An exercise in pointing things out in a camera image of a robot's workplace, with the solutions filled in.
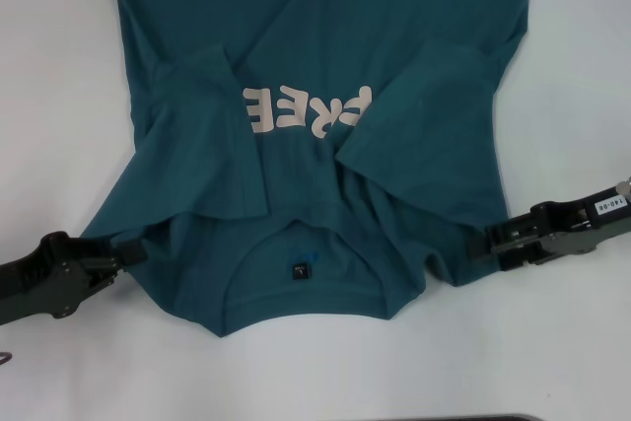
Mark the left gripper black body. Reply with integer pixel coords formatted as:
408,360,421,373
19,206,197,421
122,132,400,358
0,232,119,326

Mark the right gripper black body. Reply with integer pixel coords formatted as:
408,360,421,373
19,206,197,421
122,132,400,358
534,185,631,264

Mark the teal t-shirt with FREE print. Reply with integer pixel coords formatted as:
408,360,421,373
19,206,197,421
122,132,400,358
78,0,531,339

